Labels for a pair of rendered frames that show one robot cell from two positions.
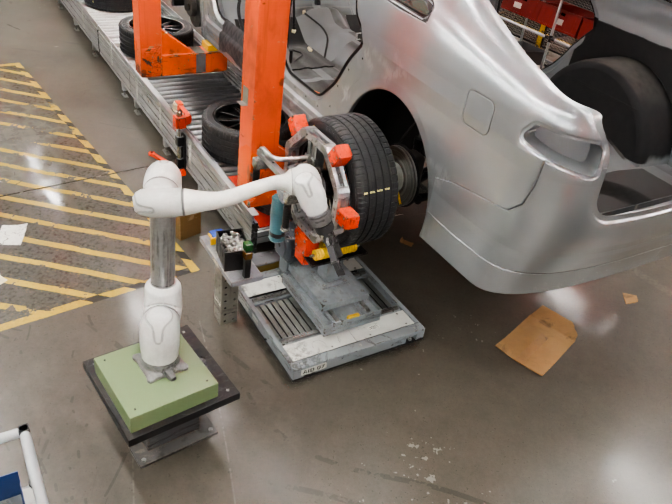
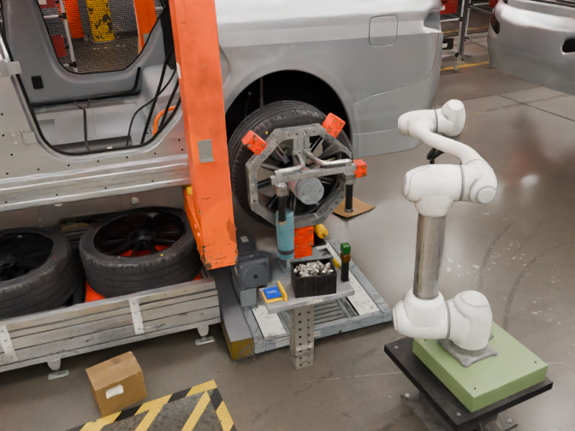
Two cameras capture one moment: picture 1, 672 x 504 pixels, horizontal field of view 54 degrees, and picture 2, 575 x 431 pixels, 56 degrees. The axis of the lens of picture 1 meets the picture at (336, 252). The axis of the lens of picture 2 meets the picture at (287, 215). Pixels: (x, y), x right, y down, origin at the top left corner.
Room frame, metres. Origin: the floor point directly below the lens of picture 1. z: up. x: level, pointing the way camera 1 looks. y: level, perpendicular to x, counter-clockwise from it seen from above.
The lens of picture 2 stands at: (2.15, 2.56, 2.01)
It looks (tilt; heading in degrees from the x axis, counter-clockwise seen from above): 29 degrees down; 288
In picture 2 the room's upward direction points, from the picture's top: 2 degrees counter-clockwise
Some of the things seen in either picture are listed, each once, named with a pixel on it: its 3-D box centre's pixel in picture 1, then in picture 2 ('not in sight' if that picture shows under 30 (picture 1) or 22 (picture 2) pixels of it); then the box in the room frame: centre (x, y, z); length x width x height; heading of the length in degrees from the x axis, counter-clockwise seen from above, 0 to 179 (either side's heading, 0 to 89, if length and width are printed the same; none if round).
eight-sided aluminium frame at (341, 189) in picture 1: (313, 185); (299, 178); (2.87, 0.16, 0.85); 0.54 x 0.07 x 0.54; 35
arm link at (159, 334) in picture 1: (159, 332); (469, 317); (2.00, 0.67, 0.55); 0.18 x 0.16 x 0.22; 13
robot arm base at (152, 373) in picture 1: (162, 361); (471, 341); (1.97, 0.65, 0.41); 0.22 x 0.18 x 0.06; 41
